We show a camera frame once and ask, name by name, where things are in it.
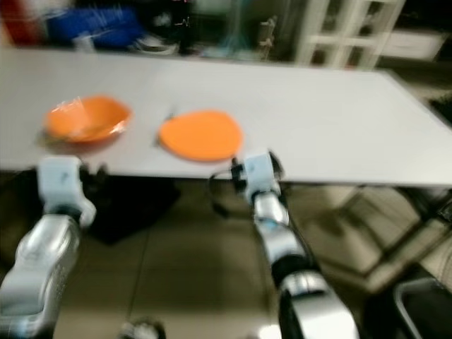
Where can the orange plastic bowl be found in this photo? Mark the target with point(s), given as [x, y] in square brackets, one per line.
[88, 119]

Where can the white sneaker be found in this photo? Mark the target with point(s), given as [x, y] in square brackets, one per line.
[155, 45]

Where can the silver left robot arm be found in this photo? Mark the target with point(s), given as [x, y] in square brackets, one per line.
[39, 275]

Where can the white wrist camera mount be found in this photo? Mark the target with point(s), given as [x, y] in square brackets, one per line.
[62, 182]
[261, 171]

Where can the orange plastic plate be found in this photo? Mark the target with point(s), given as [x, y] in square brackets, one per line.
[201, 134]

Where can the white cabinet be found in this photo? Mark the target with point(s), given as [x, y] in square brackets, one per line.
[349, 35]

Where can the grey dining table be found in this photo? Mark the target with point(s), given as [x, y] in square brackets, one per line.
[325, 106]

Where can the blue bag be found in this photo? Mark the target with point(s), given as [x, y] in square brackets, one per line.
[92, 28]

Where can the red box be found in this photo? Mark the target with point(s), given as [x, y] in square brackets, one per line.
[21, 21]

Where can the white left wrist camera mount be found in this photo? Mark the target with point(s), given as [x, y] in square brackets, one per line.
[62, 182]

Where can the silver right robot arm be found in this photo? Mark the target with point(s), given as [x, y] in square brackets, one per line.
[282, 240]

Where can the grey robot foot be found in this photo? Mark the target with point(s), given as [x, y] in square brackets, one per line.
[141, 330]

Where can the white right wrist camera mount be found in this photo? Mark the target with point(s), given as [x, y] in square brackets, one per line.
[261, 171]

